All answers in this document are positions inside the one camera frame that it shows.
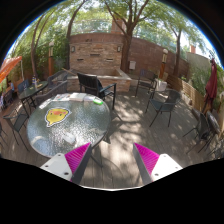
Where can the green white small object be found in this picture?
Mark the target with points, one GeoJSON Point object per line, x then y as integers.
{"type": "Point", "coordinates": [98, 102]}

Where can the orange awning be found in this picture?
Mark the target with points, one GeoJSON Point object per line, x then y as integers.
{"type": "Point", "coordinates": [7, 66]}

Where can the dark mesh chair right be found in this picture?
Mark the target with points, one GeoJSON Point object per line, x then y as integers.
{"type": "Point", "coordinates": [168, 105]}

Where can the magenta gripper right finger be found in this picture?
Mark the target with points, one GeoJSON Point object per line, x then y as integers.
{"type": "Point", "coordinates": [153, 166]}

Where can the black chair far right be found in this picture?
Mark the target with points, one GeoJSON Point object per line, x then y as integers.
{"type": "Point", "coordinates": [206, 128]}

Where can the yellow duck mouse pad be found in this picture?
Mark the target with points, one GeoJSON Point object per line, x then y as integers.
{"type": "Point", "coordinates": [56, 115]}

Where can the brick fountain wall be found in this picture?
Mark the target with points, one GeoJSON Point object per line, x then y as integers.
{"type": "Point", "coordinates": [99, 54]}

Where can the round glass patio table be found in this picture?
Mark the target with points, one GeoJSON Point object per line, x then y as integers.
{"type": "Point", "coordinates": [88, 122]}

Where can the white book stack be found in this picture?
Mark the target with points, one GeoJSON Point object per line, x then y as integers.
{"type": "Point", "coordinates": [77, 96]}

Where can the black slatted patio chair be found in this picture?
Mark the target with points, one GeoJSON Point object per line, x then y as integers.
{"type": "Point", "coordinates": [91, 84]}

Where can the black chair near left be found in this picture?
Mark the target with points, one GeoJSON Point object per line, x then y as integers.
{"type": "Point", "coordinates": [16, 120]}

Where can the black metal chair far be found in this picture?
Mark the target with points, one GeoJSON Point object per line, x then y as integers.
{"type": "Point", "coordinates": [147, 79]}

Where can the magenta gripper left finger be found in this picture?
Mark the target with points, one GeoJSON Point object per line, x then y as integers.
{"type": "Point", "coordinates": [69, 166]}

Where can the closed red patio umbrella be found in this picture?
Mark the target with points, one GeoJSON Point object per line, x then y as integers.
{"type": "Point", "coordinates": [211, 86]}

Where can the grey wicker chair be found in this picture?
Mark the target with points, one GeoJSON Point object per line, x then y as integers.
{"type": "Point", "coordinates": [57, 84]}

